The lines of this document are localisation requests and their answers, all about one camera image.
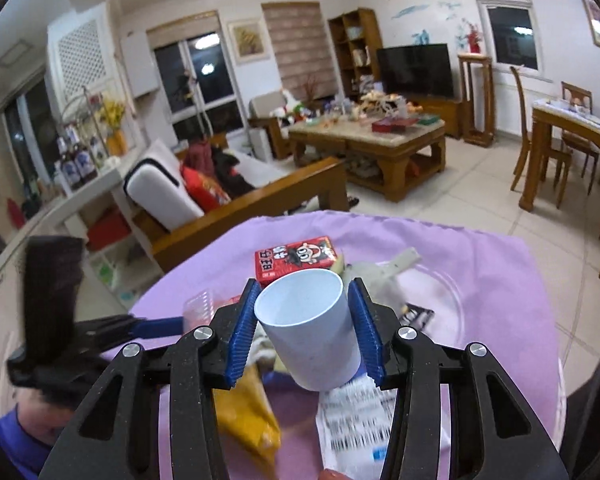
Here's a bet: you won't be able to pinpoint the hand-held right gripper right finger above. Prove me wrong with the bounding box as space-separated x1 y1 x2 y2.
347 277 570 480

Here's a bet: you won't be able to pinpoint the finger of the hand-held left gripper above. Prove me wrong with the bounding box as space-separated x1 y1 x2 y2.
75 314 187 361

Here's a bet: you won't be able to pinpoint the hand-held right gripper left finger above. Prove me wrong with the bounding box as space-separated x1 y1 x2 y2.
39 279 263 480

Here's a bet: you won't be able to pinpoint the white cup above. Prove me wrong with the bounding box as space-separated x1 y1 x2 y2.
253 269 363 392

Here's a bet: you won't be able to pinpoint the person's left forearm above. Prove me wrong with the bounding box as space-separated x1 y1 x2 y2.
0 390 76 480

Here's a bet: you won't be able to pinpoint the clear plastic container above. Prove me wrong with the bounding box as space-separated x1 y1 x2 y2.
182 290 241 333

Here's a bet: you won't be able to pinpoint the black wrapper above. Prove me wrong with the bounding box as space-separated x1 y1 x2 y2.
400 302 436 333

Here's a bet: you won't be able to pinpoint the yellow snack packet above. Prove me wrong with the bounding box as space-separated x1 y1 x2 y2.
212 365 283 463

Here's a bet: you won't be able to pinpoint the white barcode packet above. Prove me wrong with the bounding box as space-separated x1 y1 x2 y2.
317 375 403 480

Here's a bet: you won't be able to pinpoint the clear glass plate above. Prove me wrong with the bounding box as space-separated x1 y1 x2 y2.
325 257 467 361

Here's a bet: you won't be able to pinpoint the red snack box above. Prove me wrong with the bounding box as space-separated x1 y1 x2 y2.
254 236 342 282

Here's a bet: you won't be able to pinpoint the red storage box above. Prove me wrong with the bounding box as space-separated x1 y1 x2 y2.
87 210 131 251

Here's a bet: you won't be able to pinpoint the wooden chair backrest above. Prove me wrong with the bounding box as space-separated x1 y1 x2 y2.
130 132 351 273

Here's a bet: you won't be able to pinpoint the purple tablecloth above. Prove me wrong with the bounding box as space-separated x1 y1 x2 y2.
122 210 561 480

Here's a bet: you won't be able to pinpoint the white sofa cushion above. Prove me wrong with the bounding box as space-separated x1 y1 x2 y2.
124 138 206 231

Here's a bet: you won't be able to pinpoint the row of dark bottles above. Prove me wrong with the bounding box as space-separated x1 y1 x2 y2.
55 127 101 191

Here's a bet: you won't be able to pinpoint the red pillow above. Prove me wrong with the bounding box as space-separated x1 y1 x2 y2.
180 165 231 212

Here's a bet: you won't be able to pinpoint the dark clothes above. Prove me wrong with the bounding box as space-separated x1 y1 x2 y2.
210 145 256 196

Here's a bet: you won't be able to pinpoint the wooden coffee table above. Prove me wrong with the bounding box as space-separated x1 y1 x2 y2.
287 115 448 203

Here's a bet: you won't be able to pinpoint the yellow flowers in vase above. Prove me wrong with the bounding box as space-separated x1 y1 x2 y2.
97 97 128 156

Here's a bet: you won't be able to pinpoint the wooden armchair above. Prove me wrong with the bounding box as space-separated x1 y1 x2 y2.
247 95 293 161

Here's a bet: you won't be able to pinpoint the red tray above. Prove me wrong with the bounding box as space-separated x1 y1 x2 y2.
371 119 416 133

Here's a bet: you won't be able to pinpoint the pile of toys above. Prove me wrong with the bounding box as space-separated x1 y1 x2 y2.
300 87 441 133

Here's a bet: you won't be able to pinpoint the wooden television stand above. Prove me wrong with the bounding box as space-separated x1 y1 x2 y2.
405 95 466 140

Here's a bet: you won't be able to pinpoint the white lattice cabinet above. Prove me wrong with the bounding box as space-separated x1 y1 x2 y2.
47 5 123 106

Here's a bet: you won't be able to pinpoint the balcony glass door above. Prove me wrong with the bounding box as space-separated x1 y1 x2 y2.
150 30 246 136

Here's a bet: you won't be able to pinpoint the white air conditioner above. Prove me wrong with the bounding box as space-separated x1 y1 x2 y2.
121 30 161 98

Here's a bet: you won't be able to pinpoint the tall wooden stand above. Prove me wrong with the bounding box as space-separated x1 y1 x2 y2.
457 52 496 148

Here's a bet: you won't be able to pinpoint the black television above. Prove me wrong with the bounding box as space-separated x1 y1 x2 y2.
376 43 455 100

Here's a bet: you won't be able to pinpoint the wooden dining table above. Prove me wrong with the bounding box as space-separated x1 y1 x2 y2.
519 97 600 213

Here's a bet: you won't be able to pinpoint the wooden bookshelf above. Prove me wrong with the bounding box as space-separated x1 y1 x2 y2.
327 7 385 101

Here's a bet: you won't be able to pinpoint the striped roller blind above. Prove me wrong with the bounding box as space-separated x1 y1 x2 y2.
261 2 338 101

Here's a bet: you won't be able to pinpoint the red flower vase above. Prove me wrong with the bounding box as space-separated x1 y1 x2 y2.
462 20 483 54

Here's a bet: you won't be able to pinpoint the white framed window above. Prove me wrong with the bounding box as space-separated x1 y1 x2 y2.
472 0 541 72

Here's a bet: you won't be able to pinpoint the yellow flower wall picture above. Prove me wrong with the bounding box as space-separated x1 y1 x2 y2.
228 19 271 64

